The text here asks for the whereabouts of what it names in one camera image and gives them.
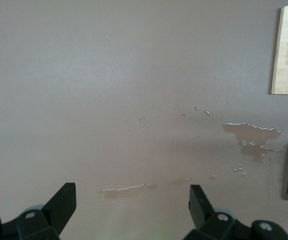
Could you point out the long narrow liquid spill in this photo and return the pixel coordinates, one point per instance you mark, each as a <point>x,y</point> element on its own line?
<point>126,191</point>

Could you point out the large brown liquid spill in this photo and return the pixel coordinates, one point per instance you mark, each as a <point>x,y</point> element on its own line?
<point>254,135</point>

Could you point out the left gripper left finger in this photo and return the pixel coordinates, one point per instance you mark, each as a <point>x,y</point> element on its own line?
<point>58,210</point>

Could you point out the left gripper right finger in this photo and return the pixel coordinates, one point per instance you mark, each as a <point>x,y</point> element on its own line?
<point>201,212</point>

